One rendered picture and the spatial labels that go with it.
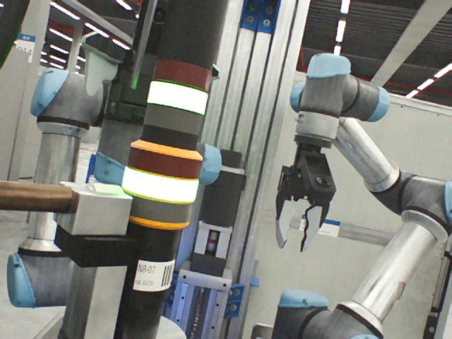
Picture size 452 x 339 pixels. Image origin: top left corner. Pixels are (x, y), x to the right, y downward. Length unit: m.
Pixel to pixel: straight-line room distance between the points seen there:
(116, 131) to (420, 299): 2.09
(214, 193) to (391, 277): 0.45
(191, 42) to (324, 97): 0.56
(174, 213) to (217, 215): 0.85
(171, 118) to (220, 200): 0.85
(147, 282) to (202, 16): 0.15
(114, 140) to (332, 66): 0.40
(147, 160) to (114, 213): 0.03
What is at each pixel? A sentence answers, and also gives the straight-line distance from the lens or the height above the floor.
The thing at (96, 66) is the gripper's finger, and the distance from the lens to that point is 0.47.
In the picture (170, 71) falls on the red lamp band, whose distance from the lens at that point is 0.25.
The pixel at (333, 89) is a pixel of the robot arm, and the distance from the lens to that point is 0.80.
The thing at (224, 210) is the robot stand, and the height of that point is 1.42.
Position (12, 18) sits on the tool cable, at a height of 1.62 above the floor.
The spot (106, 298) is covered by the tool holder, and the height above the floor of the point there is 1.49.
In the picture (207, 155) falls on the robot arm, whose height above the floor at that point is 1.56.
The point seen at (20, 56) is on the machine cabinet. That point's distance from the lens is 5.05.
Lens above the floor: 1.59
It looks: 3 degrees down
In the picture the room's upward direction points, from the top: 12 degrees clockwise
